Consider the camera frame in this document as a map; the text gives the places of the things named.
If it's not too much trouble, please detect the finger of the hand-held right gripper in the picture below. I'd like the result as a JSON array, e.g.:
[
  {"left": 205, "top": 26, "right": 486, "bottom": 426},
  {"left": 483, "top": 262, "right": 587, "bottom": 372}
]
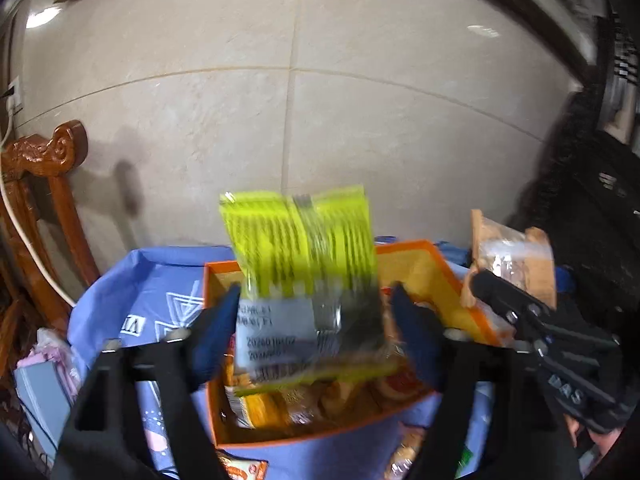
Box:
[{"left": 470, "top": 269, "right": 556, "bottom": 356}]

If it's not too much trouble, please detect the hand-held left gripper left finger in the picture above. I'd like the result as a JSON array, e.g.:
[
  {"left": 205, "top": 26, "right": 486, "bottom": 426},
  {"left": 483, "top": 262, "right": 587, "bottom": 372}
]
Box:
[{"left": 52, "top": 285, "right": 243, "bottom": 480}]

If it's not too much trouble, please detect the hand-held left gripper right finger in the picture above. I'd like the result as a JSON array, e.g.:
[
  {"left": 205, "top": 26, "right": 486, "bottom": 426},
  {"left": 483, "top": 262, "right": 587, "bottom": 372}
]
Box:
[{"left": 390, "top": 282, "right": 583, "bottom": 480}]

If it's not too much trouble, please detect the clear packet with brown edges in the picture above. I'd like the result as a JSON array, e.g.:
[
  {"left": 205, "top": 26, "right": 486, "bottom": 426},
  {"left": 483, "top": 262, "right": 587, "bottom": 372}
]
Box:
[{"left": 460, "top": 209, "right": 557, "bottom": 311}]

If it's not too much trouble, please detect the round red label cracker packet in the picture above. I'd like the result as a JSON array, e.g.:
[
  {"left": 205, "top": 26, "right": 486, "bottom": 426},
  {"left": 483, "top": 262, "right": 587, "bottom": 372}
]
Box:
[{"left": 375, "top": 375, "right": 431, "bottom": 402}]

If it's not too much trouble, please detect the orange cardboard box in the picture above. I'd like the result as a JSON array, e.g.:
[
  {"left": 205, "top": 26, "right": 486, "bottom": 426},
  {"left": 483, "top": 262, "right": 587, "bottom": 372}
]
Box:
[{"left": 202, "top": 240, "right": 516, "bottom": 450}]

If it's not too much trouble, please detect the yellow snack packet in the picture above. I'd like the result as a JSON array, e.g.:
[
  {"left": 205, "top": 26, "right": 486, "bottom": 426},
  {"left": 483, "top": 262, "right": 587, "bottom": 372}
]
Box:
[{"left": 222, "top": 385, "right": 291, "bottom": 428}]

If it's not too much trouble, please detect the large bun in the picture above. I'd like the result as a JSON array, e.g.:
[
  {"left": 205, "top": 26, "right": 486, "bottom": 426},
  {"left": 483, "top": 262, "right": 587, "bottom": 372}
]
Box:
[{"left": 290, "top": 380, "right": 381, "bottom": 421}]

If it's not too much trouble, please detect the yellow-green snack packet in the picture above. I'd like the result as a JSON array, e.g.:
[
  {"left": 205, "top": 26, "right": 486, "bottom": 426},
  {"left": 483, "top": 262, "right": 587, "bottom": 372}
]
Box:
[{"left": 219, "top": 185, "right": 401, "bottom": 396}]

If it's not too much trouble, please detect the person's right hand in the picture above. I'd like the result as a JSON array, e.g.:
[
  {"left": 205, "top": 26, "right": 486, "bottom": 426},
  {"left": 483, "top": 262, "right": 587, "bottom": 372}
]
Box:
[{"left": 567, "top": 412, "right": 626, "bottom": 466}]

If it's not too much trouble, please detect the blue printed tablecloth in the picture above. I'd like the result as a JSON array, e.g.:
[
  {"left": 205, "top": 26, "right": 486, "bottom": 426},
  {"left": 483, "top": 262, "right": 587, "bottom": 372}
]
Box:
[{"left": 67, "top": 235, "right": 571, "bottom": 480}]

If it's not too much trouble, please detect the small bun in clear wrapper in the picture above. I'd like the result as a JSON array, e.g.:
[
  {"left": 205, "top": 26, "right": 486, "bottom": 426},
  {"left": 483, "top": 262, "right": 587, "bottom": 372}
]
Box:
[{"left": 385, "top": 427, "right": 426, "bottom": 480}]

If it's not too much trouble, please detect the green snack packet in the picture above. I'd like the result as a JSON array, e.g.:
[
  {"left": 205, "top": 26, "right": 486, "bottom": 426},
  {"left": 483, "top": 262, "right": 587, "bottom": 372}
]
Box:
[{"left": 457, "top": 447, "right": 477, "bottom": 480}]

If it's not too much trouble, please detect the orange cracker packet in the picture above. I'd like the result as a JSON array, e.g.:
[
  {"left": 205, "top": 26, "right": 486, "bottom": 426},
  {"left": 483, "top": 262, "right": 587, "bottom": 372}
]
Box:
[{"left": 215, "top": 452, "right": 268, "bottom": 480}]

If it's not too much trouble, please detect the dark carved wooden furniture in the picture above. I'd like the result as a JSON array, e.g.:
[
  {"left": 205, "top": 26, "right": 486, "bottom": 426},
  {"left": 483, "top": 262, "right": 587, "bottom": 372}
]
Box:
[{"left": 500, "top": 75, "right": 640, "bottom": 321}]

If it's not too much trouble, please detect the pink and grey package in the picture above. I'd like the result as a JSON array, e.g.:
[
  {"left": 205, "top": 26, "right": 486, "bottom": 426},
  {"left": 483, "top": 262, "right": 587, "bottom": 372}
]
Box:
[{"left": 14, "top": 327, "right": 81, "bottom": 461}]

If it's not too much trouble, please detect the carved wooden chair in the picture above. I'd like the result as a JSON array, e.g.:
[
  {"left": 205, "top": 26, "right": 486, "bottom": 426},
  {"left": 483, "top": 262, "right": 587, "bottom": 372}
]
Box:
[{"left": 0, "top": 120, "right": 101, "bottom": 341}]

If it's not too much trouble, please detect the white cable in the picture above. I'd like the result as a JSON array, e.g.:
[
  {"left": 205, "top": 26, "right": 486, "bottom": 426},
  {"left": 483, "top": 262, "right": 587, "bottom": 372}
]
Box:
[{"left": 0, "top": 105, "right": 76, "bottom": 306}]

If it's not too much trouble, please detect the white wall outlet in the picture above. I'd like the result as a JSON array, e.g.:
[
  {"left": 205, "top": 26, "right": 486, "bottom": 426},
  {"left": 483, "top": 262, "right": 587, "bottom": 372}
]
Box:
[{"left": 2, "top": 76, "right": 25, "bottom": 113}]

